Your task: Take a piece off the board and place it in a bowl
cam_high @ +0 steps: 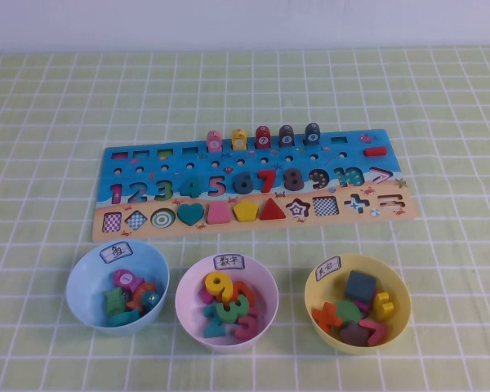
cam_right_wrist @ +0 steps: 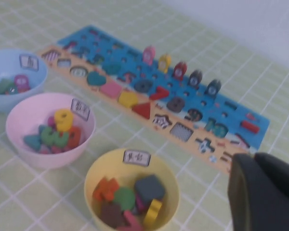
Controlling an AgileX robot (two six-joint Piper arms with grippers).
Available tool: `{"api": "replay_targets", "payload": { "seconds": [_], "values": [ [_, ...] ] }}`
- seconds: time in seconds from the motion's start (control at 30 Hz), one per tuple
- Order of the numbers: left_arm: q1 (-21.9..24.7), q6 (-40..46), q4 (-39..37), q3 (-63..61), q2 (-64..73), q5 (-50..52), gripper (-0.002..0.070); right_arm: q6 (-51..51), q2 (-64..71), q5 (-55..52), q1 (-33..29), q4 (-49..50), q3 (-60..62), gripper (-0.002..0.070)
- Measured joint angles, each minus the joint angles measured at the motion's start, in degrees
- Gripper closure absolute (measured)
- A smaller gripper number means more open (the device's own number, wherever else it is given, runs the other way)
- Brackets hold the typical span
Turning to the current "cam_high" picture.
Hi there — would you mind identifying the brown star piece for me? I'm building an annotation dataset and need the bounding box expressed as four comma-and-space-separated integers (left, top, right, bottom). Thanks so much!
338, 321, 371, 346

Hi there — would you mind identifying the dark blue number six piece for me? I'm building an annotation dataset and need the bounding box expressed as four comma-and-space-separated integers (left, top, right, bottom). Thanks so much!
233, 171, 255, 196

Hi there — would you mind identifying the yellow pentagon piece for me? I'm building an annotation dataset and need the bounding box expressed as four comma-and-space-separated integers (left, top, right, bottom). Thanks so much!
233, 199, 259, 223

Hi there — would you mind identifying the red triangle piece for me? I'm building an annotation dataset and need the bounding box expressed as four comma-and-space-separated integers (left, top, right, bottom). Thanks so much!
259, 198, 287, 221

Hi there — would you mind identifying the pink trapezoid piece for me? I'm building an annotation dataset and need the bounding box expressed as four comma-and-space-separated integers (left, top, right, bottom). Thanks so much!
206, 203, 231, 225

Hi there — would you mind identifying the blue ocean number puzzle board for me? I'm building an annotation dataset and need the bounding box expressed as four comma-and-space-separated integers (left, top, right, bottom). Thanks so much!
90, 129, 417, 242

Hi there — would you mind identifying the brown number eight piece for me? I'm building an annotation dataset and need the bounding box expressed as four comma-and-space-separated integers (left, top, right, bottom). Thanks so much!
284, 168, 306, 193

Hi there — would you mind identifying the teal number four piece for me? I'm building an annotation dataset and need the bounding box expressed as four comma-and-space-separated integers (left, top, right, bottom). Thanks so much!
180, 176, 203, 199

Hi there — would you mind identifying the teal heart piece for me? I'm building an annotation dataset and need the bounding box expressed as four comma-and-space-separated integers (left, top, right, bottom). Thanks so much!
176, 203, 205, 226

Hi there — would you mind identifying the orange number piece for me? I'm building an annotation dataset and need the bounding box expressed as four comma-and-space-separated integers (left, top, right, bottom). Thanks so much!
224, 280, 256, 314

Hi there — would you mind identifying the yellow number nine piece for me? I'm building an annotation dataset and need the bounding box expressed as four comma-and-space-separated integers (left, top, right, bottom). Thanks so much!
203, 271, 234, 305

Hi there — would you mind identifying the light pink plastic bowl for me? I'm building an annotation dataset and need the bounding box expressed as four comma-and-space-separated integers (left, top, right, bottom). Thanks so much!
175, 253, 279, 353

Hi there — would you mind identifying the green number three piece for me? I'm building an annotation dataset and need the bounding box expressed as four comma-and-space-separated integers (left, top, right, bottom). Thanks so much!
218, 294, 252, 323

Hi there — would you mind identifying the pink number piece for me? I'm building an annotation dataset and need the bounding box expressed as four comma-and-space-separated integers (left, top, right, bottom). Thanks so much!
234, 312, 259, 341

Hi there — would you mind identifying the teal number two piece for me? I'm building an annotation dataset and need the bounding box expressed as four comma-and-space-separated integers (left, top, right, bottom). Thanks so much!
203, 304, 229, 339

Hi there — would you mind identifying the orange fish piece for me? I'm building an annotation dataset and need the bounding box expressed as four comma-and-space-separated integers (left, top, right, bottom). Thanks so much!
126, 281, 158, 314

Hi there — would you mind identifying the dark grey square piece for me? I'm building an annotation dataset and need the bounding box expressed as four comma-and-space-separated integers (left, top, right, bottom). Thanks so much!
343, 269, 377, 303

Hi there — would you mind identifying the orange cross sign piece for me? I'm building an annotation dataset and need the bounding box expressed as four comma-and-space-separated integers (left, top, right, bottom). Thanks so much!
312, 301, 343, 332

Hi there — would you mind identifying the magenta fish piece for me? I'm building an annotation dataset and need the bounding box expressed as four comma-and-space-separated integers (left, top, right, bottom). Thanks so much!
113, 268, 142, 292

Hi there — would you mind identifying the green circle piece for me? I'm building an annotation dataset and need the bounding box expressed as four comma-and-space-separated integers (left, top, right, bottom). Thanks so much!
335, 300, 363, 327

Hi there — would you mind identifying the magenta flat shape piece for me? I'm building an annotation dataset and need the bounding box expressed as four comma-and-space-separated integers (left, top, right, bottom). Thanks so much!
357, 287, 379, 314

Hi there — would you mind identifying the green fish piece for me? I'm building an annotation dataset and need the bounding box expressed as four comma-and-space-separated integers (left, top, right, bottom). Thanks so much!
103, 287, 126, 318

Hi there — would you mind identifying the teal fish piece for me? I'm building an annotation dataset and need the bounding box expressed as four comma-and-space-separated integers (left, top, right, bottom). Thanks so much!
108, 309, 142, 327

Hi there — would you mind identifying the yellow equals sign piece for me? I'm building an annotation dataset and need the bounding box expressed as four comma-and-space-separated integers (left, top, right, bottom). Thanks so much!
371, 291, 394, 322

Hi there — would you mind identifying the light blue plastic bowl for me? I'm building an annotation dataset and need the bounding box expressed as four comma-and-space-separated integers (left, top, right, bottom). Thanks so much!
65, 239, 171, 336

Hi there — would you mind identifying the pink greater-than sign piece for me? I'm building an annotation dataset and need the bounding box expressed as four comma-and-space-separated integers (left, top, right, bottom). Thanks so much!
359, 318, 389, 347

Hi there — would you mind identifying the light yellow plastic bowl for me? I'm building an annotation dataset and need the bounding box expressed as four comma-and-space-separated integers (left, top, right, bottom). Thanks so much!
304, 253, 412, 355

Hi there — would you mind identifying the yellow fish peg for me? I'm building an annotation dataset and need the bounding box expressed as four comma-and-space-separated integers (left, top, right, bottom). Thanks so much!
231, 127, 248, 151

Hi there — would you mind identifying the red fish peg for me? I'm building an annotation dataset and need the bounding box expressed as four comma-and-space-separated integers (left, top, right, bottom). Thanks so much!
255, 125, 272, 149

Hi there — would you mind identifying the pink fish peg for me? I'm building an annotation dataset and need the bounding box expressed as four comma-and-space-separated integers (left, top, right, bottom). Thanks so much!
206, 129, 223, 154

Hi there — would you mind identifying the white handwritten paper label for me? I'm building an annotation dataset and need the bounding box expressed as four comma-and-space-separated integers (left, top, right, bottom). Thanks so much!
214, 253, 246, 271
316, 256, 345, 282
100, 241, 136, 265

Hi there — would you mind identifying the brown fish peg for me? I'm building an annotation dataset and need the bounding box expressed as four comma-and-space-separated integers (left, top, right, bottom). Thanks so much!
278, 123, 295, 147

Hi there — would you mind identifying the dark grey fish peg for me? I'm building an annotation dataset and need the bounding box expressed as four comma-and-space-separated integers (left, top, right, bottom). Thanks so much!
304, 122, 322, 146

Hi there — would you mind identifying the green checked tablecloth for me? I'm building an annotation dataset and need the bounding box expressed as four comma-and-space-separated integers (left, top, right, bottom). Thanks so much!
0, 47, 490, 392

